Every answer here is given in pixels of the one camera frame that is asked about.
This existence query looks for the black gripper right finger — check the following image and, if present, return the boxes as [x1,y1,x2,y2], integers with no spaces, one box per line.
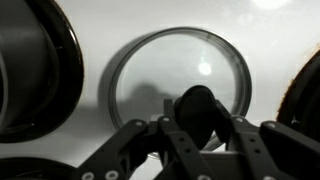
[214,99,320,180]

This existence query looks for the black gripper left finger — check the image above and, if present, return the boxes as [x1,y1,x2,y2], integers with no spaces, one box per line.
[77,98,214,180]

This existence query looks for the glass lid with black knob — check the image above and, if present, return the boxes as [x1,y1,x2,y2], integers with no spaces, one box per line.
[108,26,253,159]

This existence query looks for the black coil stove burner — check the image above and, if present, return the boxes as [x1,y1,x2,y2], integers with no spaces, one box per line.
[275,49,320,141]
[0,156,79,180]

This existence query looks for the white electric stove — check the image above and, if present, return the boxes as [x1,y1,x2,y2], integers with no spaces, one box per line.
[0,0,320,180]

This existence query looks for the black frying pan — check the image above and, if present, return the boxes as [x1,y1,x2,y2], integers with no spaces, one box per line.
[291,63,320,141]

